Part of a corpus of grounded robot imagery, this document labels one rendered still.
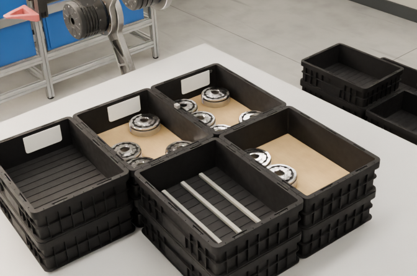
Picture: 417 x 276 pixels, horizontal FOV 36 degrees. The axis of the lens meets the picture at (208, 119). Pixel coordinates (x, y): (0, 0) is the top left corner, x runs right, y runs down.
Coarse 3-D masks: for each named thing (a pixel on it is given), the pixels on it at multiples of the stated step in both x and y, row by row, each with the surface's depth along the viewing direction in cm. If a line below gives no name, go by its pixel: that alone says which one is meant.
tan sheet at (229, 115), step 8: (200, 96) 237; (200, 104) 232; (232, 104) 231; (240, 104) 231; (216, 112) 226; (224, 112) 226; (232, 112) 226; (240, 112) 226; (216, 120) 222; (224, 120) 222; (232, 120) 221
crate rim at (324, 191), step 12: (288, 108) 208; (252, 120) 202; (312, 120) 201; (228, 132) 197; (336, 132) 195; (228, 144) 191; (348, 144) 190; (372, 156) 184; (264, 168) 181; (360, 168) 179; (372, 168) 181; (336, 180) 175; (348, 180) 176; (300, 192) 171; (324, 192) 171; (312, 204) 170
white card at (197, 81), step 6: (204, 72) 234; (186, 78) 230; (192, 78) 232; (198, 78) 234; (204, 78) 235; (186, 84) 231; (192, 84) 233; (198, 84) 235; (204, 84) 237; (186, 90) 233; (192, 90) 234
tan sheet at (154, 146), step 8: (112, 128) 220; (120, 128) 219; (128, 128) 219; (160, 128) 219; (104, 136) 215; (112, 136) 215; (120, 136) 215; (128, 136) 215; (136, 136) 215; (152, 136) 214; (160, 136) 214; (168, 136) 214; (176, 136) 214; (112, 144) 211; (144, 144) 211; (152, 144) 211; (160, 144) 211; (168, 144) 210; (144, 152) 207; (152, 152) 207; (160, 152) 207
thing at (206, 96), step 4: (208, 88) 235; (212, 88) 236; (216, 88) 235; (220, 88) 235; (224, 88) 235; (204, 92) 233; (224, 92) 232; (228, 92) 232; (204, 96) 230; (208, 96) 230; (212, 96) 230; (216, 96) 230; (220, 96) 230; (224, 96) 230; (208, 100) 228; (212, 100) 228; (216, 100) 228; (220, 100) 228
